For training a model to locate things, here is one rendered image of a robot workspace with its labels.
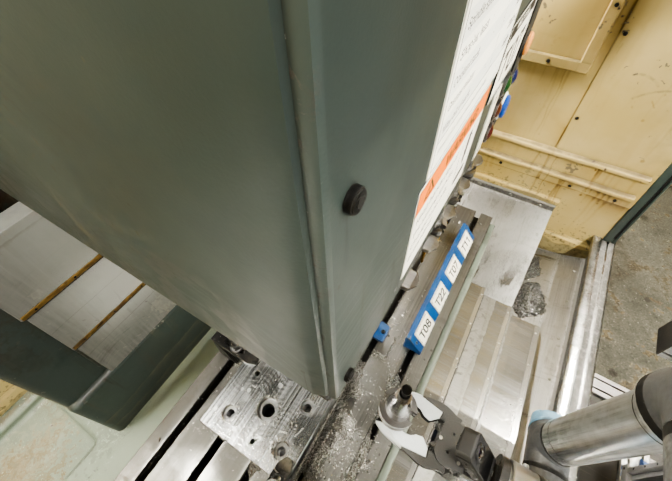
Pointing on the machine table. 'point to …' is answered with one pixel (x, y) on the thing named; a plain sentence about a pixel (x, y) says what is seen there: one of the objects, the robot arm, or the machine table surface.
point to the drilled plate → (234, 432)
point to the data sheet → (477, 53)
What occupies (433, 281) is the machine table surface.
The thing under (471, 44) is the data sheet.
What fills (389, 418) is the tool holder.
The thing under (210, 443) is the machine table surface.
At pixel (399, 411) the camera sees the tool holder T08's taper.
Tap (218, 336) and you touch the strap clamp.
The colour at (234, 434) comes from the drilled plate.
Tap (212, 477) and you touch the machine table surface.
